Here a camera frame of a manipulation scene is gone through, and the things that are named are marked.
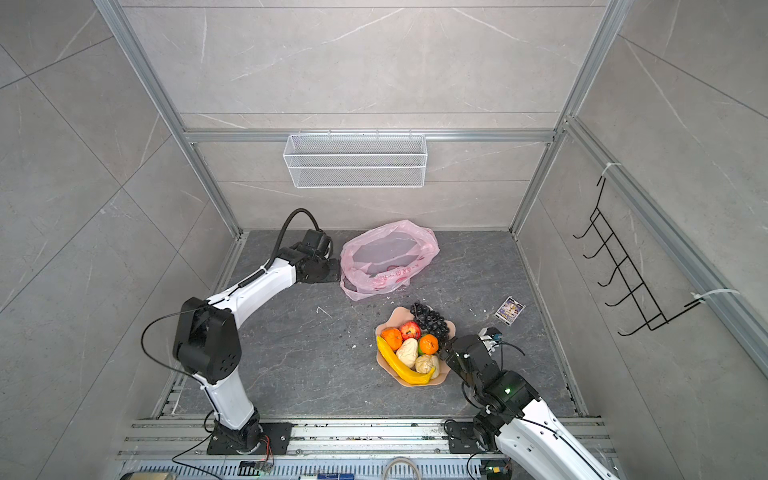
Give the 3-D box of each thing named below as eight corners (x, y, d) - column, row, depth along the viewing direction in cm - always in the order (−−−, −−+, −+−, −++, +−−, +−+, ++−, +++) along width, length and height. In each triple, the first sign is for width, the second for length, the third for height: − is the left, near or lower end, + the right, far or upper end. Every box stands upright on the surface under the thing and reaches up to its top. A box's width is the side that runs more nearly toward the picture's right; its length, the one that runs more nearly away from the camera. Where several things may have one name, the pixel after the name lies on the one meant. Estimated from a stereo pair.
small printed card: (494, 315, 98) (496, 311, 97) (507, 298, 103) (509, 295, 101) (510, 326, 96) (512, 323, 94) (523, 309, 100) (525, 305, 98)
